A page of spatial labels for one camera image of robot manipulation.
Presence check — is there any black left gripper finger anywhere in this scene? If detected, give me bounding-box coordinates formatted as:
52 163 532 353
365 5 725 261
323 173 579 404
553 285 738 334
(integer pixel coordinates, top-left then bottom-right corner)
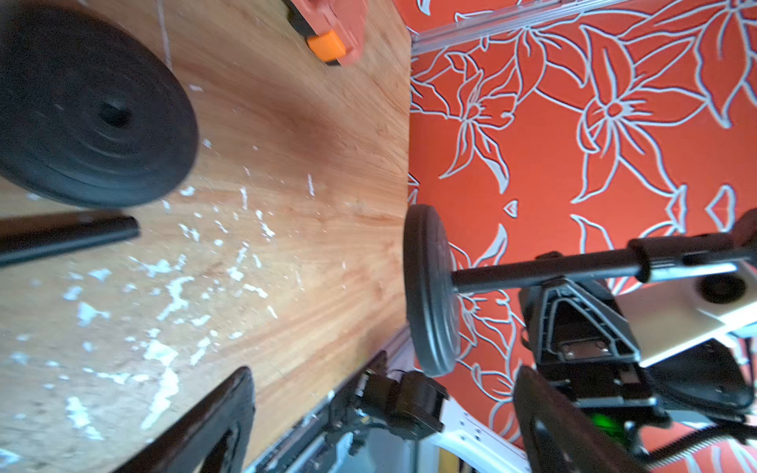
116 367 255 472

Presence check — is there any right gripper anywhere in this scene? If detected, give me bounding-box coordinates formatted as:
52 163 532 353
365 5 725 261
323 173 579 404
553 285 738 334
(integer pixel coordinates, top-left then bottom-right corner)
514 262 756 472

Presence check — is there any black microphone stand pole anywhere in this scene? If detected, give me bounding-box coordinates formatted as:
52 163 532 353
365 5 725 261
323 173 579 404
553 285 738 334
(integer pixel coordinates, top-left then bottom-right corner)
451 233 756 293

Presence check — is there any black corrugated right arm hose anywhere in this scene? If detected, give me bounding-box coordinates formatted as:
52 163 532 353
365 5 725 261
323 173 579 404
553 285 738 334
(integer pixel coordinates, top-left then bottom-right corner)
638 422 757 465

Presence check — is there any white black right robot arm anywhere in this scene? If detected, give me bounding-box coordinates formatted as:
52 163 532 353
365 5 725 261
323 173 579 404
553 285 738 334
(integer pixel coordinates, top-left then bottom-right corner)
361 264 756 472

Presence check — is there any orange plastic tool case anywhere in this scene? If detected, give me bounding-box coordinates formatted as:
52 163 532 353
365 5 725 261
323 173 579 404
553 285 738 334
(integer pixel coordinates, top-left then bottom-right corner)
284 0 368 66

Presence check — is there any black round stand base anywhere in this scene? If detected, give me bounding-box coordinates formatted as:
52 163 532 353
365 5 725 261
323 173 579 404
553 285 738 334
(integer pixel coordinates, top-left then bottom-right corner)
403 204 461 378

